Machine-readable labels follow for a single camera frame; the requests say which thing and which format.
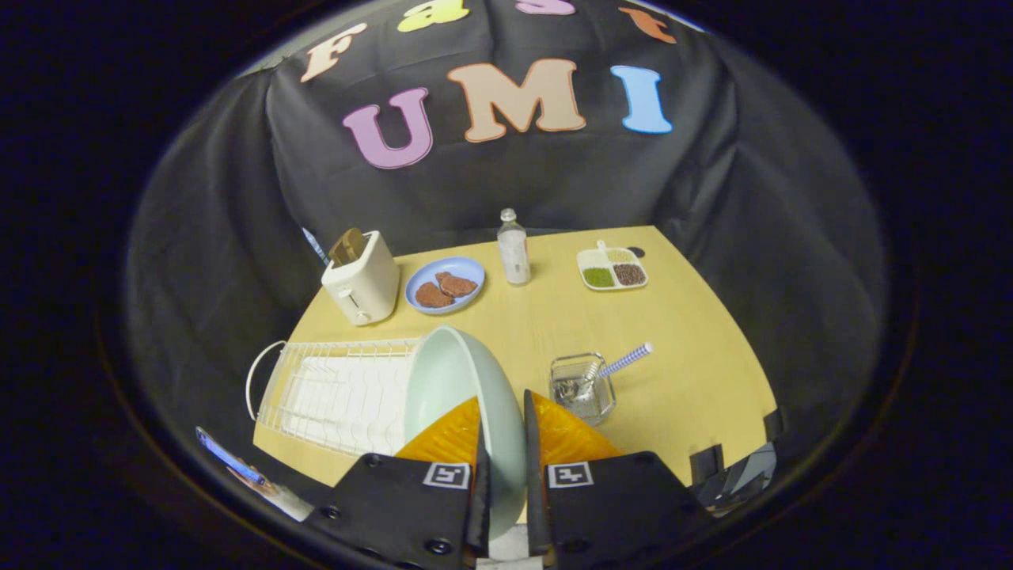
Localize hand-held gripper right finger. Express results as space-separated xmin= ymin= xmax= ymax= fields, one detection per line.
xmin=522 ymin=389 xmax=715 ymax=570

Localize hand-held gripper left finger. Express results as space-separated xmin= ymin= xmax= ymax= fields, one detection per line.
xmin=305 ymin=396 xmax=492 ymax=570

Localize pale green plate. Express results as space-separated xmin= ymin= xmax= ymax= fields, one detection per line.
xmin=403 ymin=325 xmax=529 ymax=541

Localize striped handle spoon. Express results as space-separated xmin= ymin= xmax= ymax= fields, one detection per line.
xmin=580 ymin=341 xmax=655 ymax=390

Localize small blue plate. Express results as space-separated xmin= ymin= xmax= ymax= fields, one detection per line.
xmin=404 ymin=256 xmax=487 ymax=316

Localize white divided grain tray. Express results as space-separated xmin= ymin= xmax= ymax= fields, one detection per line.
xmin=575 ymin=240 xmax=650 ymax=292

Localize cream toaster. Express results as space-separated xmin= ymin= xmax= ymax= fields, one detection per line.
xmin=321 ymin=230 xmax=401 ymax=327

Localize clear plastic bottle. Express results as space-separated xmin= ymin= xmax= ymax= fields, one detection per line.
xmin=496 ymin=207 xmax=533 ymax=287

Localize flat blue-lit device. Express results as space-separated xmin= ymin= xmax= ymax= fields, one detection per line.
xmin=195 ymin=426 xmax=267 ymax=487

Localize brown toast slice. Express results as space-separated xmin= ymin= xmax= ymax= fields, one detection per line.
xmin=328 ymin=227 xmax=367 ymax=267

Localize black backdrop cloth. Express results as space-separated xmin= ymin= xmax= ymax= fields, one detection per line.
xmin=127 ymin=0 xmax=887 ymax=507

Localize clear wire basket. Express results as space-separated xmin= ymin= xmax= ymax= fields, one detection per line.
xmin=549 ymin=352 xmax=617 ymax=428

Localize white wire dish rack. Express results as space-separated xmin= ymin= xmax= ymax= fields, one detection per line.
xmin=245 ymin=338 xmax=426 ymax=459

